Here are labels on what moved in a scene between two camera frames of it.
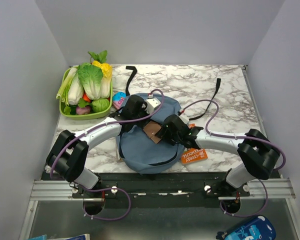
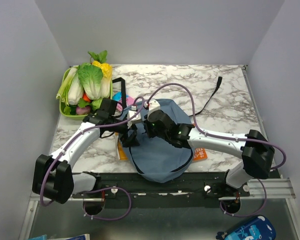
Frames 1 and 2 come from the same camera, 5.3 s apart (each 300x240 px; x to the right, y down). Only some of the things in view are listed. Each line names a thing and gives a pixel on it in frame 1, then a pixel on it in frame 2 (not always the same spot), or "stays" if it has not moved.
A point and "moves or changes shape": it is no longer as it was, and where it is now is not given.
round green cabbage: [100, 105] stays
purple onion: [86, 110] stays
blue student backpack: [143, 155] moves or changes shape
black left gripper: [143, 108] → [131, 140]
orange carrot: [86, 98] stays
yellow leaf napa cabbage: [100, 59] stays
